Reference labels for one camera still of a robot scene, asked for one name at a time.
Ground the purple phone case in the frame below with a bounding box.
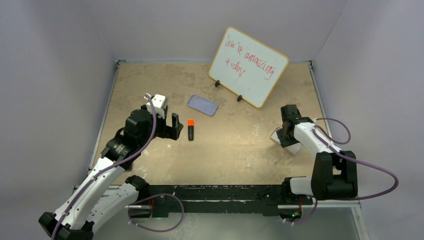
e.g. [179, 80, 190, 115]
[187, 94, 218, 116]

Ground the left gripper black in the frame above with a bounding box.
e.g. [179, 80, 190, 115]
[139, 110, 182, 148]

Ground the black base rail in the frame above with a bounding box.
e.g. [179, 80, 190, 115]
[135, 184, 313, 218]

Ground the black orange marker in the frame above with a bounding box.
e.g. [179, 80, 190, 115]
[187, 119, 195, 141]

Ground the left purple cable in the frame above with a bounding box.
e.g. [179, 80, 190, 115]
[49, 94, 185, 240]

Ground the whiteboard with red writing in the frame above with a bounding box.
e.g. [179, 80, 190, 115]
[208, 26, 289, 108]

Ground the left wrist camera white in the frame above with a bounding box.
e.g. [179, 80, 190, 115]
[144, 93, 169, 119]

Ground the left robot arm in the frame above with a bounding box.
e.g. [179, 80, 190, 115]
[38, 103, 184, 240]

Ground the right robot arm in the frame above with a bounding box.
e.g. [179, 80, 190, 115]
[271, 104, 358, 204]

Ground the black phone on table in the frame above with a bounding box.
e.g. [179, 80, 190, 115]
[121, 161, 134, 172]

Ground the white phone case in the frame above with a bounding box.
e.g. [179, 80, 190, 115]
[270, 126, 304, 155]

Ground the purple cable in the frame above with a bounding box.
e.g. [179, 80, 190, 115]
[49, 94, 185, 240]
[283, 117, 399, 226]

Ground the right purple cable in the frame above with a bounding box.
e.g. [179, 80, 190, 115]
[283, 117, 399, 226]

